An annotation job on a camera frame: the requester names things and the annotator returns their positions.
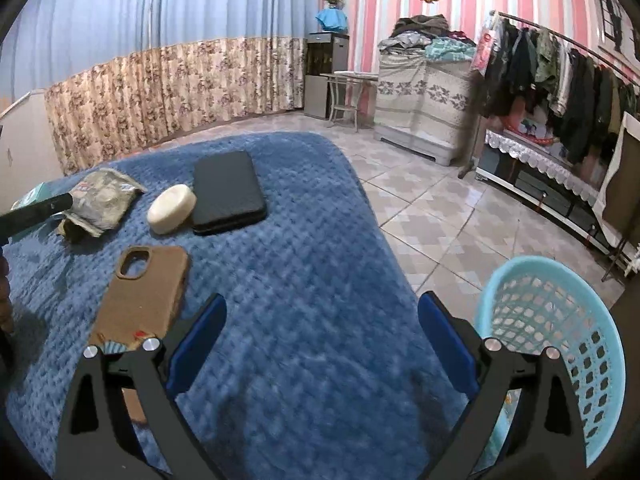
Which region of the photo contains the grey water dispenser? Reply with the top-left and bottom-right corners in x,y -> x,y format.
303,32 -> 349,119

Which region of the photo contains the black phone case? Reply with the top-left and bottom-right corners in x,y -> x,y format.
192,151 -> 268,236

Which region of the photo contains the low shelf with lace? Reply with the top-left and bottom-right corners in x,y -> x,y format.
476,129 -> 613,254

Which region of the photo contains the blue floral curtain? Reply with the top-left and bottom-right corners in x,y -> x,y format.
1,0 -> 318,174

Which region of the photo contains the framed wall picture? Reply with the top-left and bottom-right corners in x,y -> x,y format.
599,0 -> 639,70

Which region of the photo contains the small folding table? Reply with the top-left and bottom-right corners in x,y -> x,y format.
321,70 -> 378,132

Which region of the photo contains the blue quilted blanket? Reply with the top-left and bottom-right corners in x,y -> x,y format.
4,133 -> 466,479

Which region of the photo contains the chair with beige cover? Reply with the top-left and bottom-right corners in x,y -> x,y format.
593,113 -> 639,282

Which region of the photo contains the brown phone case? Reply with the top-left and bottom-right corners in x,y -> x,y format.
86,244 -> 191,426

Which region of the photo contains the teal tissue box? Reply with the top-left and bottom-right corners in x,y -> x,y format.
11,182 -> 53,210

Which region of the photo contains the blue potted plant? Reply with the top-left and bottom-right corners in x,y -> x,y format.
316,0 -> 348,34

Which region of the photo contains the crumpled grey snack bag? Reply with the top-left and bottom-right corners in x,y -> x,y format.
56,168 -> 146,242

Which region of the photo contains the light blue plastic basket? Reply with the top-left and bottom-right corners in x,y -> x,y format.
474,256 -> 626,466

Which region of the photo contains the clothes rack with garments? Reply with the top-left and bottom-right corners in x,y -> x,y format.
472,11 -> 639,170

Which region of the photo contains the white round tin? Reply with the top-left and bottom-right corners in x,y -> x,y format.
146,184 -> 196,235

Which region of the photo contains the pile of folded clothes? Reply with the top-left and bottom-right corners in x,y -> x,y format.
378,14 -> 476,62

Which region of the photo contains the cloth covered cabinet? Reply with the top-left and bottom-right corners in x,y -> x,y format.
374,53 -> 476,167

